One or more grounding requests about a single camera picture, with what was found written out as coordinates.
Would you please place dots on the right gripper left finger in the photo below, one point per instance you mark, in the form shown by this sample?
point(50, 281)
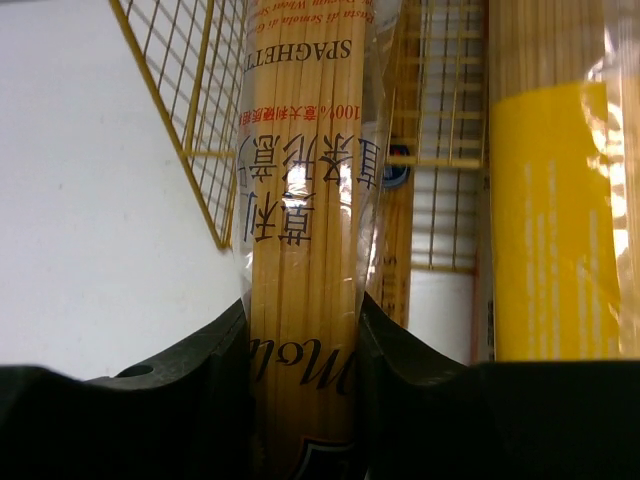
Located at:
point(183, 413)

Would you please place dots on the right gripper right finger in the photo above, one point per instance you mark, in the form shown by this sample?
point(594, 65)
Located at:
point(423, 415)

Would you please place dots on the dark blue spaghetti bag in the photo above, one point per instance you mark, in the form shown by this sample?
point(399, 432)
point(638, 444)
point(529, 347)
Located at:
point(398, 192)

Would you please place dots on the orange blue pasta bag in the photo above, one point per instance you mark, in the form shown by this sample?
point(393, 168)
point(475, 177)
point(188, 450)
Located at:
point(313, 139)

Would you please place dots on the yellow spaghetti bag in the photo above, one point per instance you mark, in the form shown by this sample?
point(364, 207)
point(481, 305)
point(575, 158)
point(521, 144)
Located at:
point(564, 178)

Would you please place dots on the red white spaghetti bag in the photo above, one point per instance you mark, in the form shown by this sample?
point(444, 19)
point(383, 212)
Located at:
point(482, 336)

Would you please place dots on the yellow wire shelf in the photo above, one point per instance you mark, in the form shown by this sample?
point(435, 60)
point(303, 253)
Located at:
point(189, 55)

